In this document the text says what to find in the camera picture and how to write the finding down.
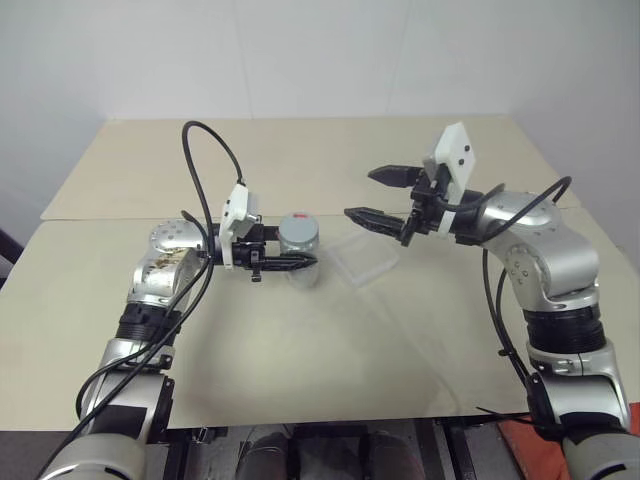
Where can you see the grey jar lid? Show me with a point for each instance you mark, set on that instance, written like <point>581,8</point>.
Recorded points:
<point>298,229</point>

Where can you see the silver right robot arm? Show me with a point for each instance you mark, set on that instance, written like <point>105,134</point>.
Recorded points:
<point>550,250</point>

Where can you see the clear plastic box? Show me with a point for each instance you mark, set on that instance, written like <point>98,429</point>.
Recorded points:
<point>362,260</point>

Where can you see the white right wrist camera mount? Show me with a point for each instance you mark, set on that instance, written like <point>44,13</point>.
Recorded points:
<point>456,155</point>

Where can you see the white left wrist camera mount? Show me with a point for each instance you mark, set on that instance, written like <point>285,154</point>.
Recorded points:
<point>235,210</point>

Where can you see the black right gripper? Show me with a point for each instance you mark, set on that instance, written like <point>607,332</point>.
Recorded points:
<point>425,207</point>

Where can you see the dark rounded shape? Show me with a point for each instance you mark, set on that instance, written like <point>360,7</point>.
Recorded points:
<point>265,457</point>

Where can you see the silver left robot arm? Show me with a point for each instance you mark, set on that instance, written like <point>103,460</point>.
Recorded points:
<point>165,270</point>

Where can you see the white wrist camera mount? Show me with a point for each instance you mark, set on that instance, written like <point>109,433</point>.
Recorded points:
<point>456,155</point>
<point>235,210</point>

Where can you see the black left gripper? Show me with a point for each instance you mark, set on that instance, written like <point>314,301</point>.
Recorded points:
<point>249,250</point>

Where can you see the orange cloth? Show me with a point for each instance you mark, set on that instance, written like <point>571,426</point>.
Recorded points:
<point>525,450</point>

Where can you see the clear glass jar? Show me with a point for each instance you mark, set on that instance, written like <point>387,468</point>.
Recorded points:
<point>302,267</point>

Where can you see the small silver metal bracket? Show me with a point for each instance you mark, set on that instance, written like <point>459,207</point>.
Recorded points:
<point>202,434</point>

